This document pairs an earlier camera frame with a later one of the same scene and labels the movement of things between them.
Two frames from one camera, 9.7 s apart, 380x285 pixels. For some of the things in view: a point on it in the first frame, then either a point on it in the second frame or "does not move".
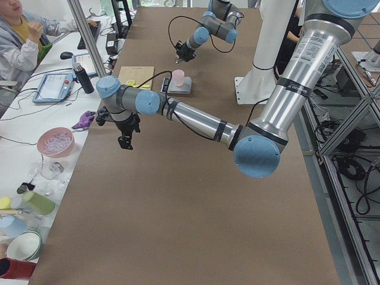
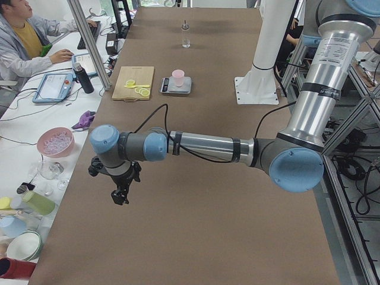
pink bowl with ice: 55,142 does not move
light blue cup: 12,227 does not move
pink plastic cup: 179,75 does not move
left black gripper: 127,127 → 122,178
